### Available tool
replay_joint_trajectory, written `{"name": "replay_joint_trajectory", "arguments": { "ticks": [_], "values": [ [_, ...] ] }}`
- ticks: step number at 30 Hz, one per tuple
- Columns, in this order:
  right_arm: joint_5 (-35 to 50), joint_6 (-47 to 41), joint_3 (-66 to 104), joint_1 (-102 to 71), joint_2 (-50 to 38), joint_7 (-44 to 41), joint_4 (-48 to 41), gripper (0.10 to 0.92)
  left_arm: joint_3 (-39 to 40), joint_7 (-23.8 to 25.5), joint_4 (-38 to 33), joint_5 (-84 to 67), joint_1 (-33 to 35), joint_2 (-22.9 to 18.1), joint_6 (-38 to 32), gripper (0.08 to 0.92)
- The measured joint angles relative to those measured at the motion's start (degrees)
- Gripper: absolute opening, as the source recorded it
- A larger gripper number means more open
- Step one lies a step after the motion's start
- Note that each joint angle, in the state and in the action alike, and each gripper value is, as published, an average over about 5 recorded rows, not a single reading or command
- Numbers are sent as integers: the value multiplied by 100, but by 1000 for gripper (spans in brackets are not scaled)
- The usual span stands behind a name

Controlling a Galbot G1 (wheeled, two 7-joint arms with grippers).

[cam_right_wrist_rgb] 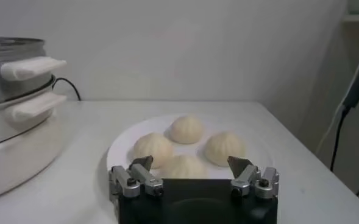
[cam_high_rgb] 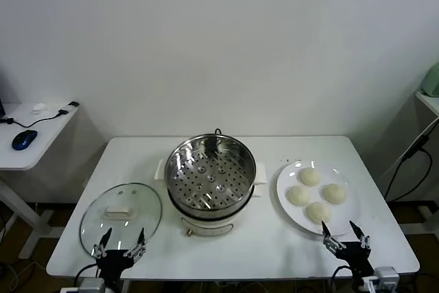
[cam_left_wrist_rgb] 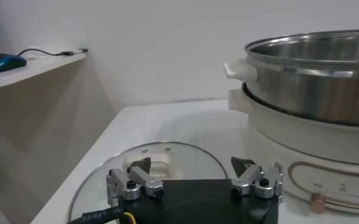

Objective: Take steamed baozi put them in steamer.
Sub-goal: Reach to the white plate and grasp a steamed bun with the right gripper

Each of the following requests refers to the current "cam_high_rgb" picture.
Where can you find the pale green appliance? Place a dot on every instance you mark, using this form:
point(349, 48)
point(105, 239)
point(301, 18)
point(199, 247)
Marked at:
point(432, 82)

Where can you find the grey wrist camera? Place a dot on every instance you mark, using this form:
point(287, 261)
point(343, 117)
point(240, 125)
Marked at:
point(385, 276)
point(91, 286)

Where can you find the small white crumpled object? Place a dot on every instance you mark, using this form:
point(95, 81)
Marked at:
point(39, 107)

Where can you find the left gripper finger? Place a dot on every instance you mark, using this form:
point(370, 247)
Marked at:
point(104, 243)
point(140, 243)

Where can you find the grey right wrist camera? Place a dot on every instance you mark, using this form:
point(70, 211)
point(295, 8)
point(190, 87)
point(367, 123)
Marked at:
point(385, 276)

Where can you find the white side desk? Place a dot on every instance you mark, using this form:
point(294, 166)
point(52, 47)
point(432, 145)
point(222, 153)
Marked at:
point(430, 102)

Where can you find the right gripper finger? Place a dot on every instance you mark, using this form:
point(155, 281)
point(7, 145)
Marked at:
point(363, 241)
point(329, 241)

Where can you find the white slanted bar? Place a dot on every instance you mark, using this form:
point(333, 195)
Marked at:
point(401, 160)

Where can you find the white steamed baozi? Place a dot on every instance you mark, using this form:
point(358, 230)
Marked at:
point(298, 196)
point(310, 177)
point(319, 212)
point(333, 193)

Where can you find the blue computer mouse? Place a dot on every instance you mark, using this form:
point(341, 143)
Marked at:
point(24, 139)

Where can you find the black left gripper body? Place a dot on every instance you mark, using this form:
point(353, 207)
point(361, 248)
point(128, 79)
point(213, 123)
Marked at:
point(113, 260)

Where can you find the stainless steel steamer basket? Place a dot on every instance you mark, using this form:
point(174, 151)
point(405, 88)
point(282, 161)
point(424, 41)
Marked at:
point(212, 173)

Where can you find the white round plate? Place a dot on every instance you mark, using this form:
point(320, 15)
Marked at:
point(343, 217)

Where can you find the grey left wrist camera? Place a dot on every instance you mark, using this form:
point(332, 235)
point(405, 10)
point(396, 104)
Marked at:
point(91, 286)

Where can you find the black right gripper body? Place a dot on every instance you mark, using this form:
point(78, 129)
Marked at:
point(353, 255)

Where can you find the white side table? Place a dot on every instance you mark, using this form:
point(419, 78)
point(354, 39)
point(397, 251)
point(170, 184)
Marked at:
point(20, 159)

